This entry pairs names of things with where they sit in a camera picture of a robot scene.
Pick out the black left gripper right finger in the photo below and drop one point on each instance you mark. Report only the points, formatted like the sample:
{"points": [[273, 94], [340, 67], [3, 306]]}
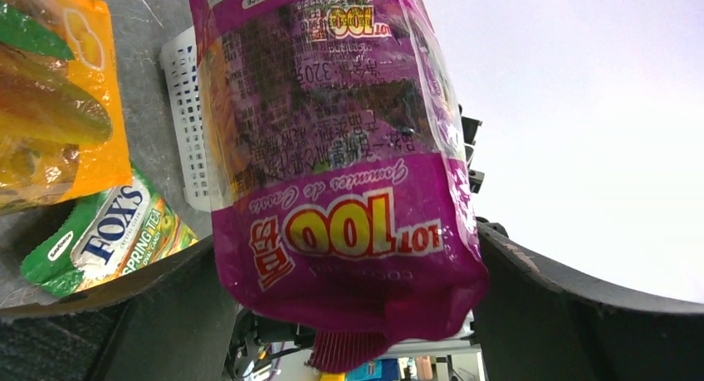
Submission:
{"points": [[543, 320]]}

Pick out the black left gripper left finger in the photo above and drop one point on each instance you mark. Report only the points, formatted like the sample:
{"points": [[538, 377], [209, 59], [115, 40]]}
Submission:
{"points": [[169, 321]]}

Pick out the green Fox's spring tea bag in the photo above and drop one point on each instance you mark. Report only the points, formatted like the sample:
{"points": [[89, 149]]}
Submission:
{"points": [[108, 235]]}

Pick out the orange mango gummy bag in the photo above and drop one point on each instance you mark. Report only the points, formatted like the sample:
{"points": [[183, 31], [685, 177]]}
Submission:
{"points": [[62, 127]]}

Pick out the purple grape gummy bag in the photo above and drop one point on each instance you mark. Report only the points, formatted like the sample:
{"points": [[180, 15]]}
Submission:
{"points": [[338, 178]]}

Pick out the white plastic laundry basket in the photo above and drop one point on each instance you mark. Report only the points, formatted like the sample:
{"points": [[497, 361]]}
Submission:
{"points": [[178, 60]]}

